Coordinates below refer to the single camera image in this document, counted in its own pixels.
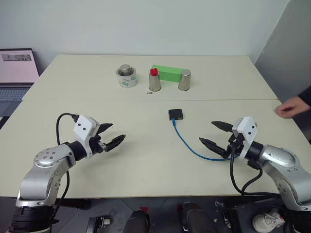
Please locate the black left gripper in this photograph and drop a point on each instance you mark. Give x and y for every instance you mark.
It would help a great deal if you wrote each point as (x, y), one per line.
(96, 145)

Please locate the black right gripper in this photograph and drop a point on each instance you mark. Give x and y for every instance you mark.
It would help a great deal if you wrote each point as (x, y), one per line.
(235, 145)

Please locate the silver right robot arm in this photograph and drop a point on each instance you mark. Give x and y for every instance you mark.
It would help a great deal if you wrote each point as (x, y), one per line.
(281, 160)

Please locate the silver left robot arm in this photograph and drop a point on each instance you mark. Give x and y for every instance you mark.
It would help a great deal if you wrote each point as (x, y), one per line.
(46, 167)

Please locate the small black adapter box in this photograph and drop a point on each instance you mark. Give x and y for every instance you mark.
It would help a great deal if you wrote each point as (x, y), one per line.
(175, 113)

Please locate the bystander's bare hand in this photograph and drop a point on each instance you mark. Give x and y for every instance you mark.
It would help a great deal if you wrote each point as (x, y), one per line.
(291, 108)

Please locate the white tape roll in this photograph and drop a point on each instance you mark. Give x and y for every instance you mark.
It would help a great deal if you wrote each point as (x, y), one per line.
(127, 82)

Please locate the plain steel cup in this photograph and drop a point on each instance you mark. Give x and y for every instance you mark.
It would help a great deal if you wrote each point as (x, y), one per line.
(184, 81)

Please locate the round metal weight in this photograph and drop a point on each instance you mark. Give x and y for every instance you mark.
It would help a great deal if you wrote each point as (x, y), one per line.
(126, 70)

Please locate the steel cup with red cap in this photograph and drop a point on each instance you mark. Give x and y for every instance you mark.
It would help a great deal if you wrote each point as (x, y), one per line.
(154, 83)

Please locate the red plastic cap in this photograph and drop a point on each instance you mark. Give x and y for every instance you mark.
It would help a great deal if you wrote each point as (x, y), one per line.
(153, 71)

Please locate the green rectangular block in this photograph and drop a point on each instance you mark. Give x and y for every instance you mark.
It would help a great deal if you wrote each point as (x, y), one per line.
(170, 72)

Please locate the dark rounded shape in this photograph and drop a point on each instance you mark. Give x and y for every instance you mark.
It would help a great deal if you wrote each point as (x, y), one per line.
(195, 218)
(139, 222)

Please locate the black caster wheel base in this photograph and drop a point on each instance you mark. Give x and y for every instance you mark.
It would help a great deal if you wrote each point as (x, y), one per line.
(99, 223)

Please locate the bystander's dark sleeve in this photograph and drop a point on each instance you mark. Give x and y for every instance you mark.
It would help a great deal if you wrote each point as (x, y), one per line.
(305, 95)

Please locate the white sneaker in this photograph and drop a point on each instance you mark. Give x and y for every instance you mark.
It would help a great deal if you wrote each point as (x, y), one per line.
(266, 221)

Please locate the grey partition panel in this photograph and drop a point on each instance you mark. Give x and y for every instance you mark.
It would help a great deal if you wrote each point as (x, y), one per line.
(289, 48)

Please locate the open laptop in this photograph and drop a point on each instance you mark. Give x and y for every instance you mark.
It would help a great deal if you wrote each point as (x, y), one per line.
(14, 70)

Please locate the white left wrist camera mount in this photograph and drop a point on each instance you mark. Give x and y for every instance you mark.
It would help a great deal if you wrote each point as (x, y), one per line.
(83, 128)

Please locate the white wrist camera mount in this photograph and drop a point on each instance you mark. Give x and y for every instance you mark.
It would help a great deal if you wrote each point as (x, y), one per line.
(247, 133)
(83, 128)

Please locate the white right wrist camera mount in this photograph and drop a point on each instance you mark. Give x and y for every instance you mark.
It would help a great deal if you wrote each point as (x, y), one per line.
(247, 133)

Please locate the black metal foot bracket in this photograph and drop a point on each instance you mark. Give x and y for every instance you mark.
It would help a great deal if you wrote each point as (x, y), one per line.
(227, 216)

